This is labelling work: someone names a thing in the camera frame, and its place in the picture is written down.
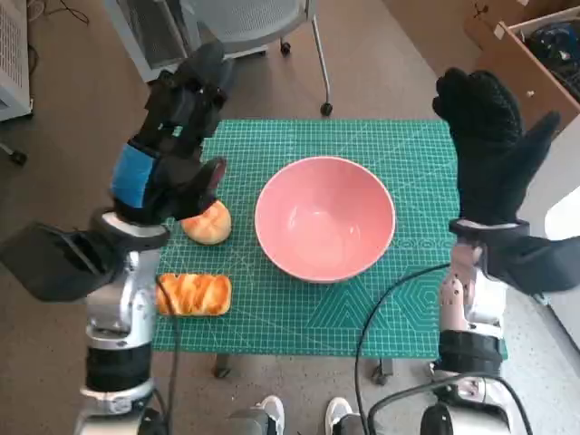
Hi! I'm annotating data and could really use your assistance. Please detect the white perforated appliance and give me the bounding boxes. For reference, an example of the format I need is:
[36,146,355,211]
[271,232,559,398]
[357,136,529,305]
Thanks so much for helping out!
[0,0,35,122]

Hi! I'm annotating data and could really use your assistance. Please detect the white grey shoe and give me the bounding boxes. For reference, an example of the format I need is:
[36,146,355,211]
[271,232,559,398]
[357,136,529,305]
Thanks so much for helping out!
[324,397,380,435]
[228,394,286,435]

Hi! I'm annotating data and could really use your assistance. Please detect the grey mesh office chair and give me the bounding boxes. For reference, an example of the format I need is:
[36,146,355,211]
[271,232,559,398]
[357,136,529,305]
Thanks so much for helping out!
[180,0,334,115]

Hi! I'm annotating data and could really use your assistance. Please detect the round toy bread bun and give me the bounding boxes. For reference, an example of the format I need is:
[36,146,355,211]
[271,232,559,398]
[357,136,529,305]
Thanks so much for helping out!
[180,200,232,246]

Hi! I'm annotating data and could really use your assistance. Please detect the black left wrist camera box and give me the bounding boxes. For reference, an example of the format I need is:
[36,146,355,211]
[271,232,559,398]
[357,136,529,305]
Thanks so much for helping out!
[0,221,132,303]

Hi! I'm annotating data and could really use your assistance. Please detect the black cable bundle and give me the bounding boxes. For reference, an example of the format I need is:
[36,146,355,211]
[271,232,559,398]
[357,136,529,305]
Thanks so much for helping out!
[527,24,580,103]

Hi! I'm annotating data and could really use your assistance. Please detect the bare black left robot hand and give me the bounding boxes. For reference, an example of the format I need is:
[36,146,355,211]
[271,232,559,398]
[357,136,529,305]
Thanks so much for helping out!
[108,43,237,226]

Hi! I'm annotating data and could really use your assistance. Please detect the grey metal cabinet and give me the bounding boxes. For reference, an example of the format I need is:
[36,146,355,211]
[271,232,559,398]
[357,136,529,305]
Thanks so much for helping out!
[102,0,191,82]

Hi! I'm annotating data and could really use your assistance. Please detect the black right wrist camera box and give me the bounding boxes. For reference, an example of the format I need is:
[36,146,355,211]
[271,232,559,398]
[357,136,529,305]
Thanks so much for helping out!
[482,235,580,295]

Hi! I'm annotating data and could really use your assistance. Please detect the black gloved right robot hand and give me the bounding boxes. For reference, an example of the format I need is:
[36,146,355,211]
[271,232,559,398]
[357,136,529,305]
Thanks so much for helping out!
[432,67,562,227]

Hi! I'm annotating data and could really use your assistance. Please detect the brown cardboard box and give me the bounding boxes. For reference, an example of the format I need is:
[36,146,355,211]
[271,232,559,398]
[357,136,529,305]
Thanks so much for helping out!
[464,0,580,137]

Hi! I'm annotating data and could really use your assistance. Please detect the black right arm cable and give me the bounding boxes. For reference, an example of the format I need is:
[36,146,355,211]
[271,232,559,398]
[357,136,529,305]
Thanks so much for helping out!
[354,265,538,435]

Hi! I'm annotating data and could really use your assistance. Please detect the rectangular toy bread loaf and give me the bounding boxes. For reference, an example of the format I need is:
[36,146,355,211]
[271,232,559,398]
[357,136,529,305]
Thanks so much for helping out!
[155,272,233,317]

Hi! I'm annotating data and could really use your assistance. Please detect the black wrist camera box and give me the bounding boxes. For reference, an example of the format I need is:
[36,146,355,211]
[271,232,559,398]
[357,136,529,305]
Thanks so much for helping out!
[482,235,580,295]
[0,221,132,303]

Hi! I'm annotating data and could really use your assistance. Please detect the green cutting mat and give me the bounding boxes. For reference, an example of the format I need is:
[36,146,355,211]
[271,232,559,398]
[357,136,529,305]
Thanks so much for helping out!
[151,119,508,359]

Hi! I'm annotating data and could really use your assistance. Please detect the black chair caster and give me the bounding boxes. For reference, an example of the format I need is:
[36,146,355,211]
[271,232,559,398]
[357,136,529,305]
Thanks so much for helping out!
[0,140,27,164]

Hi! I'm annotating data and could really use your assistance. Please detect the white furniture panel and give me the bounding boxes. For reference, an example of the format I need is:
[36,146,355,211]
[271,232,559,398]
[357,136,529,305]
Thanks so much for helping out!
[516,180,580,354]

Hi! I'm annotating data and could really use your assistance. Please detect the pink bowl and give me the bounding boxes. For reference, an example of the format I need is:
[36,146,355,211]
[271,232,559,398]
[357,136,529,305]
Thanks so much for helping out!
[254,156,396,285]

